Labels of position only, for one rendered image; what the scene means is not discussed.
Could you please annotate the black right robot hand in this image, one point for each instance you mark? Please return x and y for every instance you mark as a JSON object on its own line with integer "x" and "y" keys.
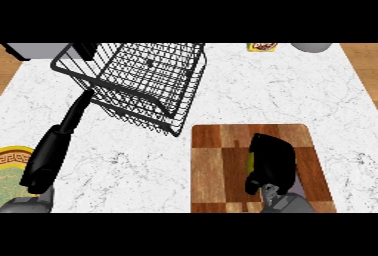
{"x": 274, "y": 160}

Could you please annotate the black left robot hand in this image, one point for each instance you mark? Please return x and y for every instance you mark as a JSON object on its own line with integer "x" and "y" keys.
{"x": 49, "y": 156}

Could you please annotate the yellow lemon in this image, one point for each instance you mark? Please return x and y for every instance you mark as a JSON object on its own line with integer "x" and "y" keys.
{"x": 250, "y": 161}

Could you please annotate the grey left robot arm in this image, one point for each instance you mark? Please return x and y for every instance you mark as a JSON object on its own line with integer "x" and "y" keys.
{"x": 30, "y": 201}

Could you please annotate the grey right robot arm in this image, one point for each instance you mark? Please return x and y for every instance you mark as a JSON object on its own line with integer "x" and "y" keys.
{"x": 286, "y": 201}

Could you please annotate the brown wooden cutting board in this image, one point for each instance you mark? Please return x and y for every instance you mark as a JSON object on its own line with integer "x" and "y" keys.
{"x": 216, "y": 173}

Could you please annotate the yellow patterned plate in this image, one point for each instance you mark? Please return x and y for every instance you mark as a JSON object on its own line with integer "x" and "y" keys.
{"x": 13, "y": 176}

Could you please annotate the grey appliance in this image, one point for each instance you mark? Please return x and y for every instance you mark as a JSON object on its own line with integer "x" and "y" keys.
{"x": 39, "y": 50}

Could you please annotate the yellow and red packet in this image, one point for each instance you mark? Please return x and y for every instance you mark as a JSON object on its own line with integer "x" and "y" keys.
{"x": 262, "y": 46}

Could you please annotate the grey round bowl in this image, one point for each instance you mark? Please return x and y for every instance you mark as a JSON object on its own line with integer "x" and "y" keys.
{"x": 312, "y": 46}

